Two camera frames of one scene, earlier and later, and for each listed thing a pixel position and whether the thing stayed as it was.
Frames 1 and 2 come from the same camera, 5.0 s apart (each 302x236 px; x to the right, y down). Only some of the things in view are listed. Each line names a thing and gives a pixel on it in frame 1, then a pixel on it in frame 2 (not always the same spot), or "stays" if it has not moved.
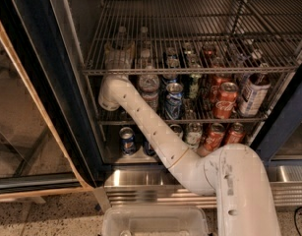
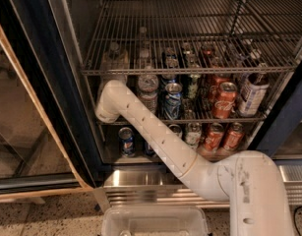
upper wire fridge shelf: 187,34 stays
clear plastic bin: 154,220 stays
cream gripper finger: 132,48 → 125,60
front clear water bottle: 149,81 stays
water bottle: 122,41 → 115,59
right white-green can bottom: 192,134 stays
